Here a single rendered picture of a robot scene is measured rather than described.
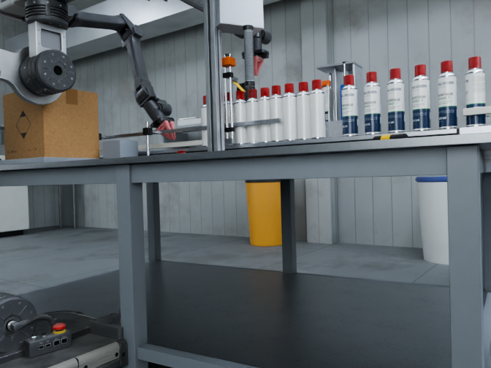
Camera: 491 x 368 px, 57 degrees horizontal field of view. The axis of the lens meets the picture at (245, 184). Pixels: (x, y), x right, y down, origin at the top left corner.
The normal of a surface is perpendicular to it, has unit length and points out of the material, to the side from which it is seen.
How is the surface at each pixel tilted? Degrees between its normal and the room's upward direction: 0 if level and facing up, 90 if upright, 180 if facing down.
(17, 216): 90
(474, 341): 90
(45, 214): 90
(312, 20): 90
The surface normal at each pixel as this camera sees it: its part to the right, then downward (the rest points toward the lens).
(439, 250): -0.76, 0.10
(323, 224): -0.58, 0.03
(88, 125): 0.81, -0.01
